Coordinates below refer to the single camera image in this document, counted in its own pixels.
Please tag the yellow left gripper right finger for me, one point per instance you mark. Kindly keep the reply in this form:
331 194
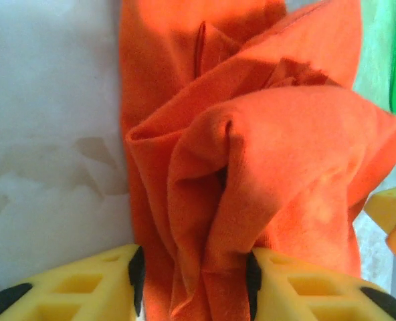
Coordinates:
278 301

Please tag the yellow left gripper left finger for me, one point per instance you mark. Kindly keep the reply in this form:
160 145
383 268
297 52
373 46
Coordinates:
111 294

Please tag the orange t-shirt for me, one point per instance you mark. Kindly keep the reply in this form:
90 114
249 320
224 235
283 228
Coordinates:
285 150

